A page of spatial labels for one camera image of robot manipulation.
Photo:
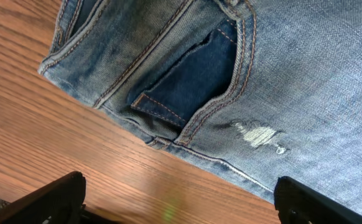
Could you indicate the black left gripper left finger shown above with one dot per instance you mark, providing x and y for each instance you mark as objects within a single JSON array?
[{"x": 59, "y": 202}]

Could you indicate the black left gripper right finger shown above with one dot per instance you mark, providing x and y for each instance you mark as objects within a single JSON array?
[{"x": 298, "y": 204}]

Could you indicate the blue denim jeans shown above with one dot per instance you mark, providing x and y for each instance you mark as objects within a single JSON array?
[{"x": 248, "y": 90}]

